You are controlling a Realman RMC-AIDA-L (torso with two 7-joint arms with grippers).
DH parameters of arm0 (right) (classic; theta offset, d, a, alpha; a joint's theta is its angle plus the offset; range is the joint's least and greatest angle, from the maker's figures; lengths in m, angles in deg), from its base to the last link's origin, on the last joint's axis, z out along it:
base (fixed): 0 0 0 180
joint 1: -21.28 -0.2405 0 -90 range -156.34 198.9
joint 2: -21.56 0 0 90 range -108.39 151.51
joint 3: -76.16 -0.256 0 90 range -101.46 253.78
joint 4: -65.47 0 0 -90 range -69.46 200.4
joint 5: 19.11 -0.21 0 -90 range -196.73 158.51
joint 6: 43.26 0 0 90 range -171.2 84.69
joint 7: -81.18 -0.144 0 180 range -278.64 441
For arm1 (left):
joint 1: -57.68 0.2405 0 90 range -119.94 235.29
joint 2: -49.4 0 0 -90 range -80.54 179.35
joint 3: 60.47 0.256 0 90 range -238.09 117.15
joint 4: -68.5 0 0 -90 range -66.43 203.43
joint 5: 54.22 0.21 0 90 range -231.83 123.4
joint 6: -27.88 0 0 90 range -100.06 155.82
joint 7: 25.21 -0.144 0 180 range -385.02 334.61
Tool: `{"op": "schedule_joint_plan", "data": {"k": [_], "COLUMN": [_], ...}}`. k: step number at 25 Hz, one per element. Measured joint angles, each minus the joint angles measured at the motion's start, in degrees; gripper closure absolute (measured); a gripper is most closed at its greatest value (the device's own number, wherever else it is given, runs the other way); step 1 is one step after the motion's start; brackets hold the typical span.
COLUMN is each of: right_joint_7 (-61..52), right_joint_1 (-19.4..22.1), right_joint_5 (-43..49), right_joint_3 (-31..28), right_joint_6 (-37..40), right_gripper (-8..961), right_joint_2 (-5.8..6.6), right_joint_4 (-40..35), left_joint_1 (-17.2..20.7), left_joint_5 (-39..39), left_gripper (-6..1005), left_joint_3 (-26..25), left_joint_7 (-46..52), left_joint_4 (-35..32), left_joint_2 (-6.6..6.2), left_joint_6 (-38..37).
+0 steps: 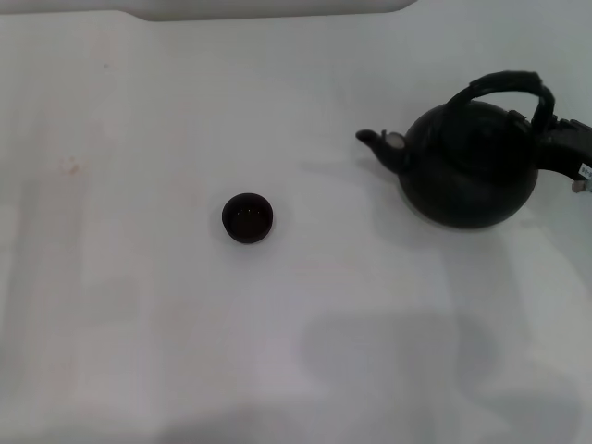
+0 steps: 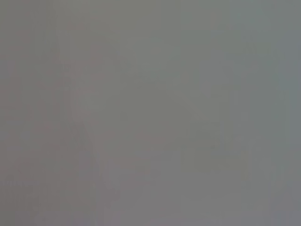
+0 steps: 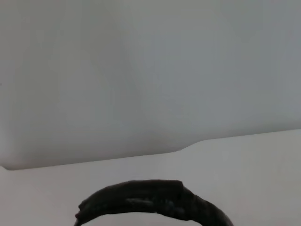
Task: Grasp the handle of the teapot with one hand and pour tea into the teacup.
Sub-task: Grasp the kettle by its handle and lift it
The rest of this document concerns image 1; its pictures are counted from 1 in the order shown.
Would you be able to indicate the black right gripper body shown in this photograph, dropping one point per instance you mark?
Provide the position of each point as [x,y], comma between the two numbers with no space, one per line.
[566,148]

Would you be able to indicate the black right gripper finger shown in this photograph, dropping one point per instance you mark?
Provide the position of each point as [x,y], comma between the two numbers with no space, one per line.
[519,118]

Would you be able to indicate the dark brown ceramic teacup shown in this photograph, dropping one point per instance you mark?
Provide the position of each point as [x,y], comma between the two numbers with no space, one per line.
[247,217]

